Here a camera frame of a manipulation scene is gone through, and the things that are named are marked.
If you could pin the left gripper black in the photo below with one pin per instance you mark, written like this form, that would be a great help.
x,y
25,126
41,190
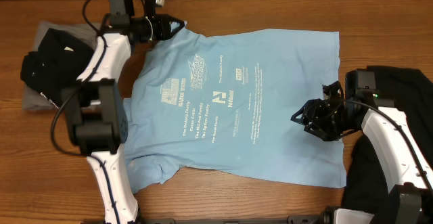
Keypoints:
x,y
165,32

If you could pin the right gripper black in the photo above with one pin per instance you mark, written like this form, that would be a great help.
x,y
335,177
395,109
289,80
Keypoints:
x,y
316,107

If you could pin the light blue printed t-shirt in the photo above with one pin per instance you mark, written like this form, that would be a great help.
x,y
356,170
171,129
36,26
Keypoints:
x,y
225,103

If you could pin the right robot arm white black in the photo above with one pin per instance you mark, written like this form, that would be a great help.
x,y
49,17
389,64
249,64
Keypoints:
x,y
358,105

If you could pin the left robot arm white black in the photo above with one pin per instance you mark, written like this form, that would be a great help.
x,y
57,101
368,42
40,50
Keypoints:
x,y
93,107

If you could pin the folded grey garment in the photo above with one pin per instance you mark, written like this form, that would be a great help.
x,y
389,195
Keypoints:
x,y
31,100

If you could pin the black t-shirt pile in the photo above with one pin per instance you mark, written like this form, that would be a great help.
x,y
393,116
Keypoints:
x,y
412,91

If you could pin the folded black garment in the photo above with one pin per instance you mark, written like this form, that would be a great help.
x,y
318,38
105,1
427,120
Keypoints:
x,y
57,62

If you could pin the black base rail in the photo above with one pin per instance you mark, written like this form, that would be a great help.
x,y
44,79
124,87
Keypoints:
x,y
294,219

